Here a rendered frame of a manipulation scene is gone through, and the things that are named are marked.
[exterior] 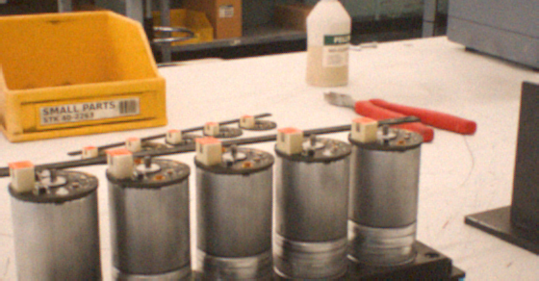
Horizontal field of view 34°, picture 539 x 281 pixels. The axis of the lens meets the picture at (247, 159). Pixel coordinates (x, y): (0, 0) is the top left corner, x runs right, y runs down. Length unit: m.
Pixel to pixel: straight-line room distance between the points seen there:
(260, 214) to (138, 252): 0.04
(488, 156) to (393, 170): 0.23
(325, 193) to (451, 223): 0.14
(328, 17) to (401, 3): 5.60
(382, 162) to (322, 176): 0.02
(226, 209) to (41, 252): 0.06
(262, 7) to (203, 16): 0.71
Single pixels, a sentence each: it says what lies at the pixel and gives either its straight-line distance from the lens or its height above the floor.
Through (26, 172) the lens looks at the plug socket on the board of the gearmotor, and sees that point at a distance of 0.25.
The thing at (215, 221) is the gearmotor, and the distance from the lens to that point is 0.27.
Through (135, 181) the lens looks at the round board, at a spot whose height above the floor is 0.81.
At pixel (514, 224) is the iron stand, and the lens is 0.40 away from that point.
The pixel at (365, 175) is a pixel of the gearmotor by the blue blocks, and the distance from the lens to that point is 0.29.
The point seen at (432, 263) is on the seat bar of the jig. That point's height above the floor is 0.77.
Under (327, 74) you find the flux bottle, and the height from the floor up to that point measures 0.76.
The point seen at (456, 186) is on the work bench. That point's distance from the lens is 0.45.
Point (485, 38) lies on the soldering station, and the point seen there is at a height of 0.77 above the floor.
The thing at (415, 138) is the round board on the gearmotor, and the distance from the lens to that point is 0.30.
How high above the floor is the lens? 0.89
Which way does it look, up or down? 17 degrees down
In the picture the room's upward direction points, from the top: straight up
